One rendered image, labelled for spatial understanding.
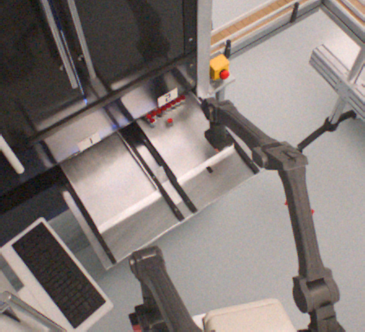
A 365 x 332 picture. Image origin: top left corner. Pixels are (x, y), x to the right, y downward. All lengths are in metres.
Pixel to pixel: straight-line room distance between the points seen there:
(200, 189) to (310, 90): 1.52
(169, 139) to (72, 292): 0.68
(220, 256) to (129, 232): 0.97
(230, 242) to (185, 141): 0.92
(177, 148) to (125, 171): 0.22
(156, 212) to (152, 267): 0.64
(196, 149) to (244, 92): 1.26
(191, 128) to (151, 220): 0.41
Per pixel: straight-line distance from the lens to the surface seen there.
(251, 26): 2.25
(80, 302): 1.92
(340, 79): 2.69
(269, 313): 1.35
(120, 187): 1.96
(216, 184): 1.95
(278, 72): 3.33
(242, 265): 2.77
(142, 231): 1.89
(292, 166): 1.38
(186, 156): 1.99
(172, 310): 1.16
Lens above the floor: 2.67
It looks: 63 degrees down
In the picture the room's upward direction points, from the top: 3 degrees counter-clockwise
